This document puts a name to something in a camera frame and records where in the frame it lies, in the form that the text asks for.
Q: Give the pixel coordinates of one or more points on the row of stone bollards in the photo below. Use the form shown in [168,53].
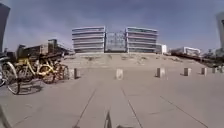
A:
[119,74]

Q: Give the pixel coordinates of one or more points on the wide pale stone steps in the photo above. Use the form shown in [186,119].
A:
[133,60]

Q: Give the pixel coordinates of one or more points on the wide twin-block pale building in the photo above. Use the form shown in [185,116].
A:
[88,40]

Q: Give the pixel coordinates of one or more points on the grey paved plaza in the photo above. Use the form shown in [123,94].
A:
[143,100]

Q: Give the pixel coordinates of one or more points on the small white building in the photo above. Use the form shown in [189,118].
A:
[162,49]

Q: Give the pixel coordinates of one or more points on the low brown building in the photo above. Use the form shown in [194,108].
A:
[50,48]

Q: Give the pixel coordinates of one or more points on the low white building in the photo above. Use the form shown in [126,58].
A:
[188,51]

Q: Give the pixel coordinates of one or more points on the row of parked bicycles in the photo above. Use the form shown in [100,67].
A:
[31,68]

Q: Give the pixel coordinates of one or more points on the dark low hedge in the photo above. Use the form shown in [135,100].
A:
[203,58]

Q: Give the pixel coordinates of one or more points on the grey multi-storey building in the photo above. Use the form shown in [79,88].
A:
[220,31]

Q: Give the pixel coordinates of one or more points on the tall dark building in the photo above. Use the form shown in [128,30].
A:
[3,26]

